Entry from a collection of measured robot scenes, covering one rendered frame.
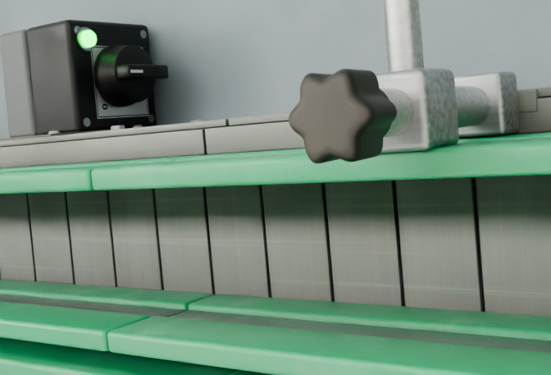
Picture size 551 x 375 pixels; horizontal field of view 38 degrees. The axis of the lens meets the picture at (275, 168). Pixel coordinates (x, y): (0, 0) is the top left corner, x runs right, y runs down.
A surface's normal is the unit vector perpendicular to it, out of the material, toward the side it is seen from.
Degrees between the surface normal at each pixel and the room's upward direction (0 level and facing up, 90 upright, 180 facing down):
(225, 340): 90
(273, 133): 0
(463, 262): 0
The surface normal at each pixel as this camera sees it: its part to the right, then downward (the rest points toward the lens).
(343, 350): -0.09, -0.99
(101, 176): -0.58, 0.09
